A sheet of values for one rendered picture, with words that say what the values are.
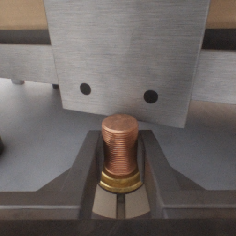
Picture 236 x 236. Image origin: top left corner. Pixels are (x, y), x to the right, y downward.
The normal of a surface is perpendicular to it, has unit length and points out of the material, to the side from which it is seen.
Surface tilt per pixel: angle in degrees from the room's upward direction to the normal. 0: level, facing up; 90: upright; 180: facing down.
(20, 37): 90
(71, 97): 90
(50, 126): 180
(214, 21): 90
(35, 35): 90
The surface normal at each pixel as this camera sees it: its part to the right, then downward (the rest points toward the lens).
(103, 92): -0.34, 0.46
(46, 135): -0.01, -0.88
